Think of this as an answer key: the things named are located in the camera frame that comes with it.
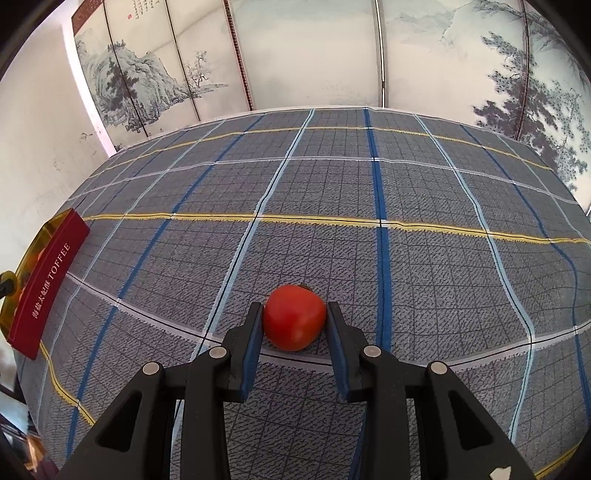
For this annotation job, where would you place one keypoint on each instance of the gold and red tin box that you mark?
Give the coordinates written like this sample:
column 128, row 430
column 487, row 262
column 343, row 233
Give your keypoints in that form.
column 51, row 281

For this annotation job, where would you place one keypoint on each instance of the red tomato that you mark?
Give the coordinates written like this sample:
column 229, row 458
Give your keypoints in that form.
column 294, row 318

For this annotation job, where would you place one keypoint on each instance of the blue plaid tablecloth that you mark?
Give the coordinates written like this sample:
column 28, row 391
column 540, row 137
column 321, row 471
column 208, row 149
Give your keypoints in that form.
column 415, row 277

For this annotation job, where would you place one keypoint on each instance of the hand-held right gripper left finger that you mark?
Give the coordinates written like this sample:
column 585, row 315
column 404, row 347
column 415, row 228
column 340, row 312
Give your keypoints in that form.
column 251, row 350

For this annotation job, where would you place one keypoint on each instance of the painted landscape folding screen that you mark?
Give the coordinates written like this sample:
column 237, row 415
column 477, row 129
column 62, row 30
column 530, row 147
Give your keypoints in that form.
column 314, row 50

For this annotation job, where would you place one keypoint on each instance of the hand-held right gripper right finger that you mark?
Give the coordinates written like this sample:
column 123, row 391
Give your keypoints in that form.
column 337, row 355

